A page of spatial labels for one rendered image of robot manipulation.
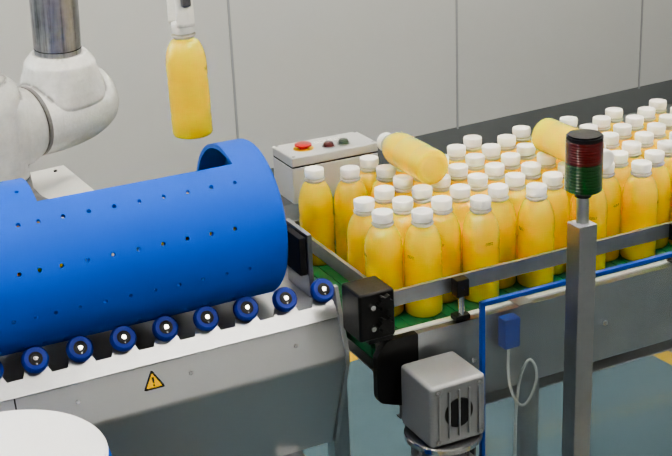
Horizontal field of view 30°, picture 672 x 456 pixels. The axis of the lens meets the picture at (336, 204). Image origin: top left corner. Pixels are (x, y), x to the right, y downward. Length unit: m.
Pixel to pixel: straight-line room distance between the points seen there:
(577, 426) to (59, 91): 1.25
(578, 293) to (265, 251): 0.55
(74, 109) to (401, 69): 3.20
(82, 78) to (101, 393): 0.80
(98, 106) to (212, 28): 2.52
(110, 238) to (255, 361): 0.37
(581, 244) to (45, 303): 0.90
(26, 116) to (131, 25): 2.48
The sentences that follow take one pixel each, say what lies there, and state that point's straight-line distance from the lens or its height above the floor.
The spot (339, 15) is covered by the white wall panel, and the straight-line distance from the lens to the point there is 5.51.
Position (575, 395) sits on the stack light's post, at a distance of 2.32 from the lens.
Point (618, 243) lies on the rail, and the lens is 2.48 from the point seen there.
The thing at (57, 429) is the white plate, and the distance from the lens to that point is 1.77.
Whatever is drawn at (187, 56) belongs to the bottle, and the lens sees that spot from 2.13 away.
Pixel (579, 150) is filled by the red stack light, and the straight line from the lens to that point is 2.13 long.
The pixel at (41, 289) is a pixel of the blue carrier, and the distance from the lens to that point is 2.04.
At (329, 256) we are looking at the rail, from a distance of 2.40.
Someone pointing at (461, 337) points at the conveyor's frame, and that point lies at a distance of 2.31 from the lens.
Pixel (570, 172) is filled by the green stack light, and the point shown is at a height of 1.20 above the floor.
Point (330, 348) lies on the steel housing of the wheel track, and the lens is 2.30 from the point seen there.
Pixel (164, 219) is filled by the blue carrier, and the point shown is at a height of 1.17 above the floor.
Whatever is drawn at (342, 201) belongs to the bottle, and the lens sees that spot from 2.49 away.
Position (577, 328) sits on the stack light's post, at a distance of 2.26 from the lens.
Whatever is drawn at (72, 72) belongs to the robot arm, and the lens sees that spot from 2.69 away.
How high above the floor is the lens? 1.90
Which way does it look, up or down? 20 degrees down
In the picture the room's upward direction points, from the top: 3 degrees counter-clockwise
